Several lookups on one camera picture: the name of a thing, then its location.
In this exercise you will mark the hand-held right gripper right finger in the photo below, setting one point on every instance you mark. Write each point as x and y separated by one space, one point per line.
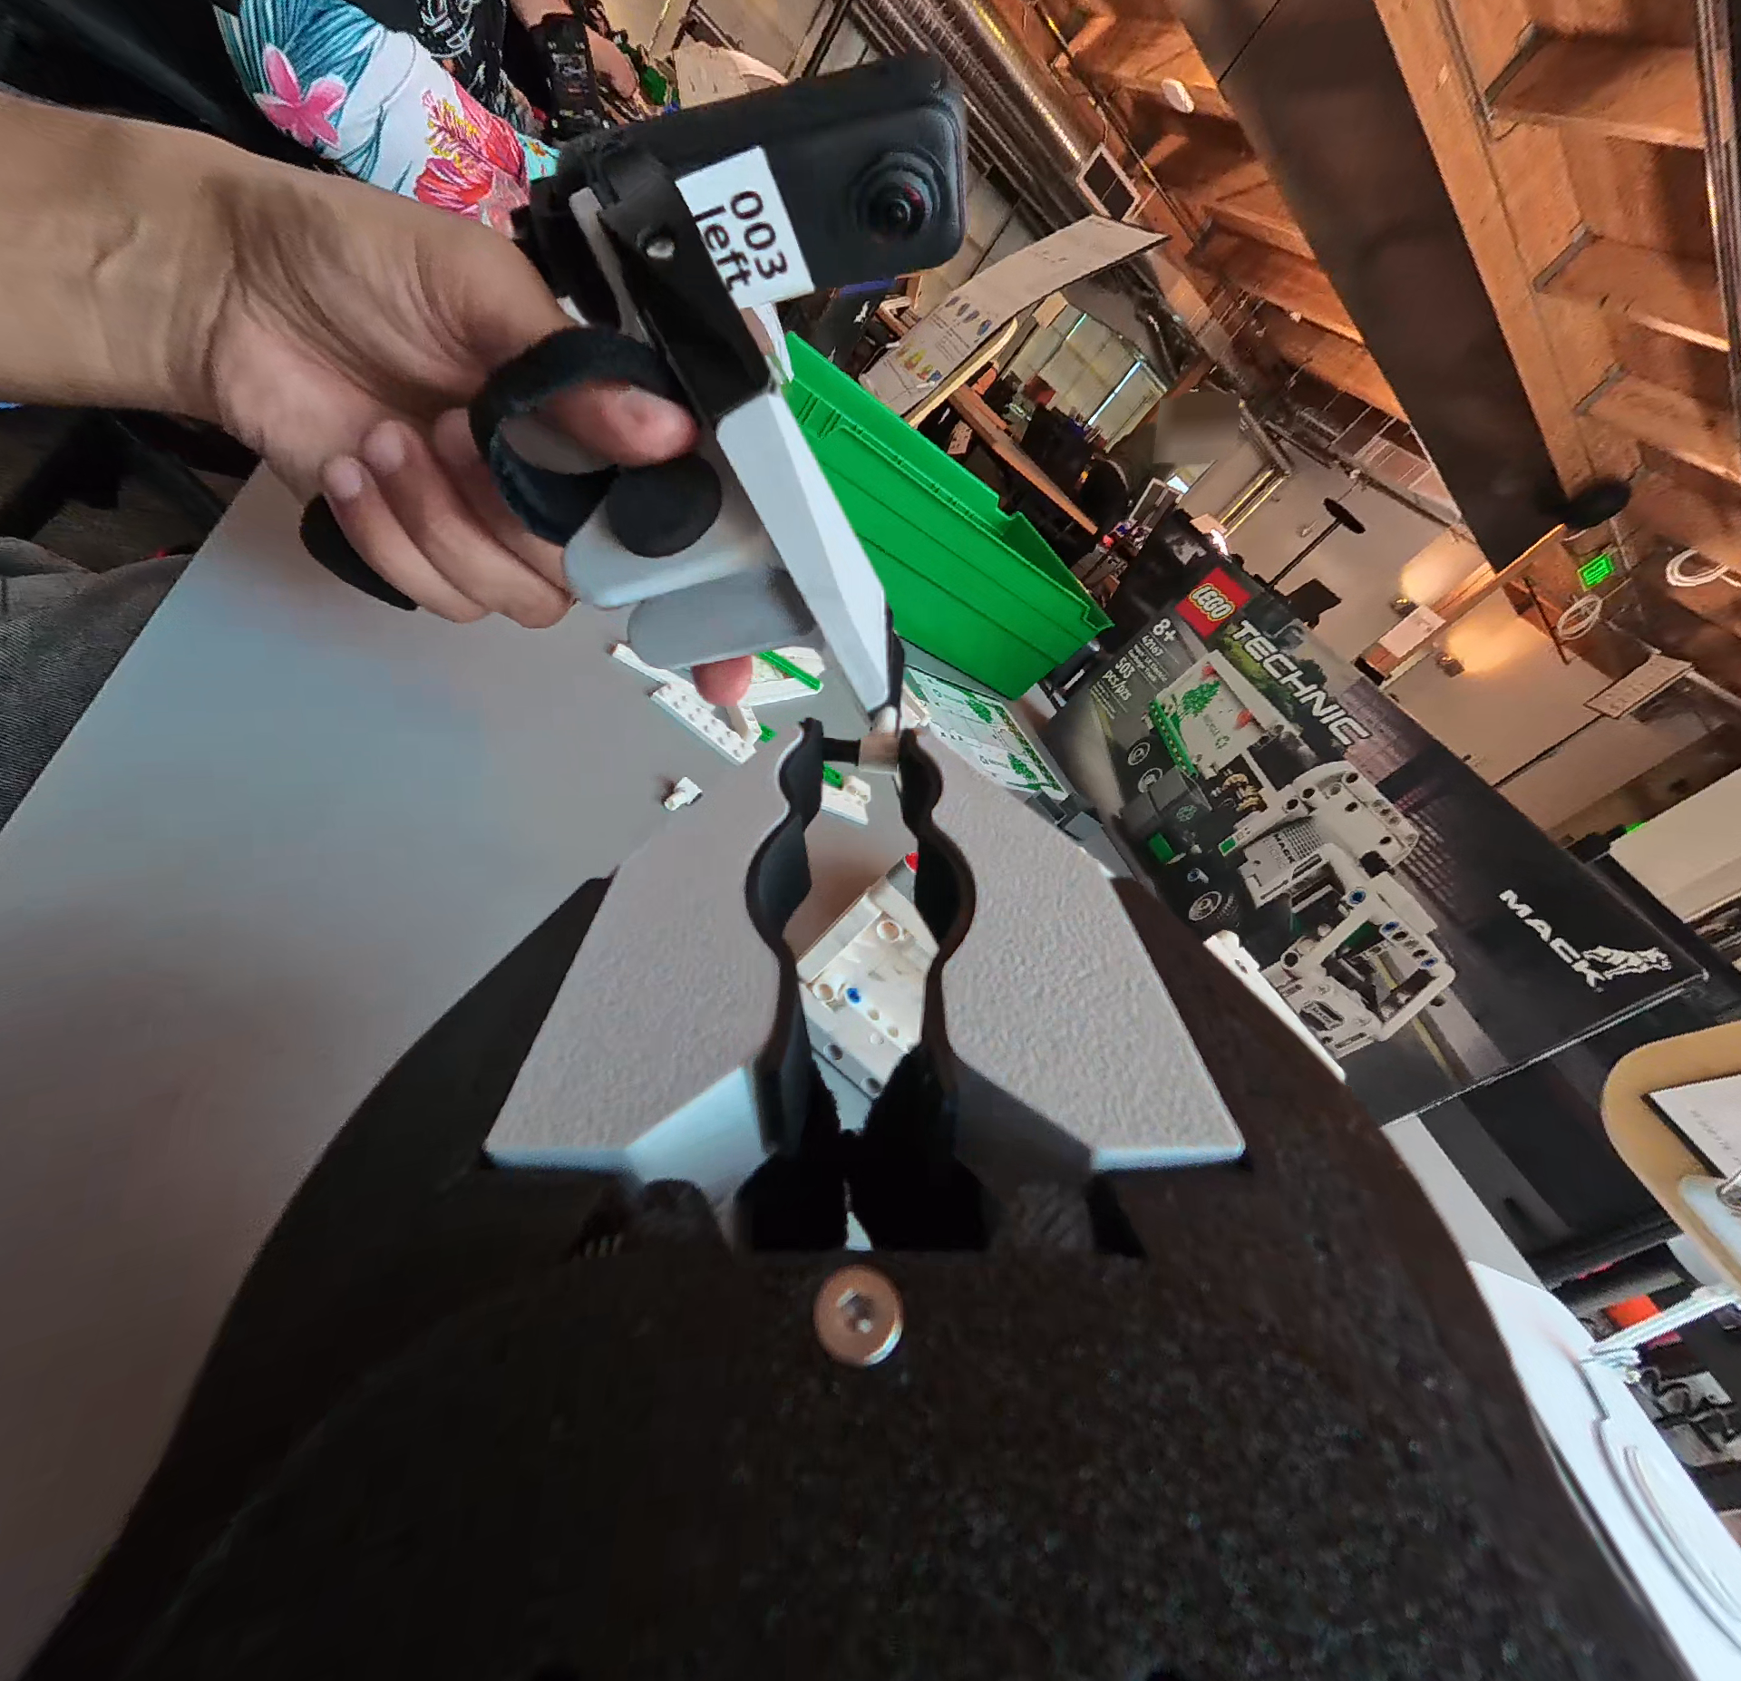
1075 1015

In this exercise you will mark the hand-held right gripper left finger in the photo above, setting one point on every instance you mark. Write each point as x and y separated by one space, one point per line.
654 1015

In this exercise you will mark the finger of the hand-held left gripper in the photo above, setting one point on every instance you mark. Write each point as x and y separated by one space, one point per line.
817 539

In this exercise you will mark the white lego truck model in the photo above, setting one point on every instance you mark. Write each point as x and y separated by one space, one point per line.
864 981

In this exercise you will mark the small lego connector pin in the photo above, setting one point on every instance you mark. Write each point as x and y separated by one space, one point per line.
864 753

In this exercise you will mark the person's left forearm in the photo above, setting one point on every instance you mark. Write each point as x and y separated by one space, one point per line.
95 252

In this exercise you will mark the white lego plate pieces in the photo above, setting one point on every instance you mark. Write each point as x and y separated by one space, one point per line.
702 715

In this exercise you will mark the tiny white lego brick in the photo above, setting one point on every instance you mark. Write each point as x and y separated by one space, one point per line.
683 793

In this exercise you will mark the LEGO instruction booklet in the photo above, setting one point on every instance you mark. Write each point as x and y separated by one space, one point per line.
987 738

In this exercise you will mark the lego set box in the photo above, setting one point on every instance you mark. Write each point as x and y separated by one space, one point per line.
1361 851

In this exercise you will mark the person's left hand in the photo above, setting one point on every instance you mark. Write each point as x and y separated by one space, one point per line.
356 349

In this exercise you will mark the green plastic bin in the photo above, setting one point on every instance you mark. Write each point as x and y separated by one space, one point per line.
940 539

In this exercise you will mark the white paper poster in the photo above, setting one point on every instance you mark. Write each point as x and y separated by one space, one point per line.
1056 273

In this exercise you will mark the person's grey pants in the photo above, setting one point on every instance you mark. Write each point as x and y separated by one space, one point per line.
69 662

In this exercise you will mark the green exit sign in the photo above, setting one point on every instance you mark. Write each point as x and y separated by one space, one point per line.
1597 572

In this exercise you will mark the white lego bracket piece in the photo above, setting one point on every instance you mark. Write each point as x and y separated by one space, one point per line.
848 797

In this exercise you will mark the dark ceiling duct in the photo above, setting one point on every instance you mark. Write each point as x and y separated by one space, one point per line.
1374 213

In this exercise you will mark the light wooden frame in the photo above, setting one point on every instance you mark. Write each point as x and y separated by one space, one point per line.
1631 1097

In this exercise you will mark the metal stand bracket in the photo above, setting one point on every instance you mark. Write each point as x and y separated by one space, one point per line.
1665 1327

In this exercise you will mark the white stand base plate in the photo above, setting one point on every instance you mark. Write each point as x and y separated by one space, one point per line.
1619 1478

